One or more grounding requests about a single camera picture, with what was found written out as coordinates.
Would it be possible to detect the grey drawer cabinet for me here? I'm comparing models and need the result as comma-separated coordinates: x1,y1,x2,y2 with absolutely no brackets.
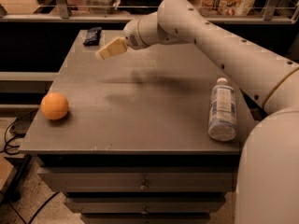
21,41,254,224

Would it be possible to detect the grey metal railing frame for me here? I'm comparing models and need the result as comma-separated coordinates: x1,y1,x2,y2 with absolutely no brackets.
0,0,299,24

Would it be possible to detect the dark blue snack bar wrapper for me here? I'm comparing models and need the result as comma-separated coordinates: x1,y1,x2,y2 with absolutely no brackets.
83,27,102,46

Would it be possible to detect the black bag behind glass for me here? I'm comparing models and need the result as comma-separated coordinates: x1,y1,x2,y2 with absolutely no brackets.
118,0,162,14

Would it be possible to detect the black floor cables left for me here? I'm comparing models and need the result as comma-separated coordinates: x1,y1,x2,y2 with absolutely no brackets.
0,109,40,157

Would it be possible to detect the metal drawer knob upper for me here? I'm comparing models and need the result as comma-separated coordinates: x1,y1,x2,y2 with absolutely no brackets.
139,180,149,190

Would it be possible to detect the clear plastic bottle white cap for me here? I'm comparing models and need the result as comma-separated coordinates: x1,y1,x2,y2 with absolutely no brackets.
208,77,236,142

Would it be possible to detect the metal drawer knob lower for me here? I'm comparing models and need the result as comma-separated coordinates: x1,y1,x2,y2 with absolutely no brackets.
140,206,149,215

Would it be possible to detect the metal drawer knob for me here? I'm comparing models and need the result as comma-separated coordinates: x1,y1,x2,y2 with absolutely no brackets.
140,206,149,215
139,180,149,190

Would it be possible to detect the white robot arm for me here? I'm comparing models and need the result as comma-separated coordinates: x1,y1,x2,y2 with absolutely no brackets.
96,0,299,224

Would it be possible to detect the orange round fruit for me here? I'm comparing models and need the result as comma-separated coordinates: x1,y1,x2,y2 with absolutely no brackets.
40,92,69,120

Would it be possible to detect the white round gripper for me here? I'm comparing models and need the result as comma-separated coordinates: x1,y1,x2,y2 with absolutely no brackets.
95,20,144,60

